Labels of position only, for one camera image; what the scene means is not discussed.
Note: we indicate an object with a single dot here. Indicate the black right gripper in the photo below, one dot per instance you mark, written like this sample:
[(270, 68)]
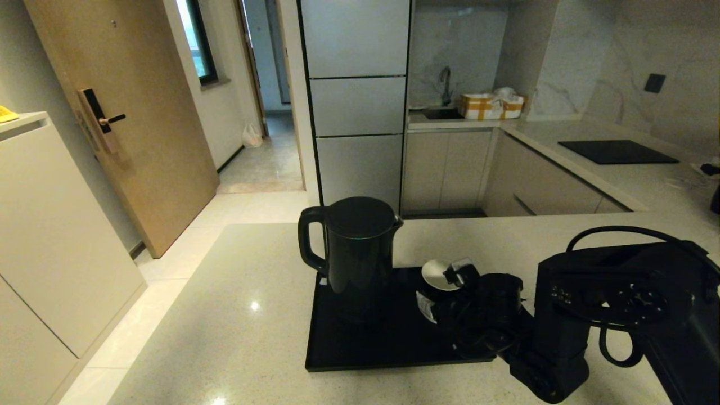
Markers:
[(486, 315)]

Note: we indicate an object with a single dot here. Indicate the black cup white inside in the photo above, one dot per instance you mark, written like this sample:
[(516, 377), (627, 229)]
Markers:
[(439, 275)]

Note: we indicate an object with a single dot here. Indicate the black electric kettle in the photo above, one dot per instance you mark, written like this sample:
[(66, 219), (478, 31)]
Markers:
[(360, 259)]

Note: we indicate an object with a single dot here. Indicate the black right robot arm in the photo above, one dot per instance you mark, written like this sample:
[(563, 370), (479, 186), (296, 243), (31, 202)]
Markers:
[(647, 315)]

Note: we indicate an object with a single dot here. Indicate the black rectangular serving tray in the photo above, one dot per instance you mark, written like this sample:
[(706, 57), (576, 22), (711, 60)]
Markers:
[(382, 346)]

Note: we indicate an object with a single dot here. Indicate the beige sink base cabinet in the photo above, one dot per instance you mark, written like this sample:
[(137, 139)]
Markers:
[(444, 171)]

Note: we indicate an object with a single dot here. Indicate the beige counter drawer cabinet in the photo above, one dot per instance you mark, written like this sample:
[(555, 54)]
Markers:
[(540, 185)]

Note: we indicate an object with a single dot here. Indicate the dark kitchen sink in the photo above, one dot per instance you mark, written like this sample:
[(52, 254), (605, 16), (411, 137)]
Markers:
[(441, 113)]

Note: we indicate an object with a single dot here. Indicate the tall silver fridge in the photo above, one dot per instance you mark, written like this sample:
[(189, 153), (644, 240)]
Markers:
[(357, 107)]

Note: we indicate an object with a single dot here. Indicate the metal kitchen faucet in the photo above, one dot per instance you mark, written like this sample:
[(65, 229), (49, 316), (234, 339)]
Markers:
[(445, 84)]

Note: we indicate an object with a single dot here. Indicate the white crumpled bag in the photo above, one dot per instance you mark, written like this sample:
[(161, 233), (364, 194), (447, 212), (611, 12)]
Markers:
[(504, 93)]

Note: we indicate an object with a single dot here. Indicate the black induction cooktop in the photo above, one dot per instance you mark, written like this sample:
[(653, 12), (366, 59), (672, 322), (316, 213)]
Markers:
[(616, 152)]

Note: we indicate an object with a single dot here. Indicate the white plastic bag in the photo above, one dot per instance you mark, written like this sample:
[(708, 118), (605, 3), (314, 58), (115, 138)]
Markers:
[(252, 136)]

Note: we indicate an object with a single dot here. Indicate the dark rounded object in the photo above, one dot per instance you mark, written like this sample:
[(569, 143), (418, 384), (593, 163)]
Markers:
[(715, 200)]

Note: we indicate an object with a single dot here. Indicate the light wooden door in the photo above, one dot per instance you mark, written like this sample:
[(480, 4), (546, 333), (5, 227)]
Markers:
[(152, 157)]

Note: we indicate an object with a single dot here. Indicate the dark framed window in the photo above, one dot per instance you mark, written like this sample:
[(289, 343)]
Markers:
[(199, 45)]

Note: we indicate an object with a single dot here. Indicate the white storage cabinet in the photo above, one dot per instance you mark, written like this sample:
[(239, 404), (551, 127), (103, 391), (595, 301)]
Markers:
[(56, 236)]

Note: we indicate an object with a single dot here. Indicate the yellow object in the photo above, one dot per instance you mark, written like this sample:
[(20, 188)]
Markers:
[(7, 115)]

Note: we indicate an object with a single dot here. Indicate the black wall socket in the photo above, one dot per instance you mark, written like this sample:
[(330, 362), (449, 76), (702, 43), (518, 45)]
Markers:
[(655, 83)]

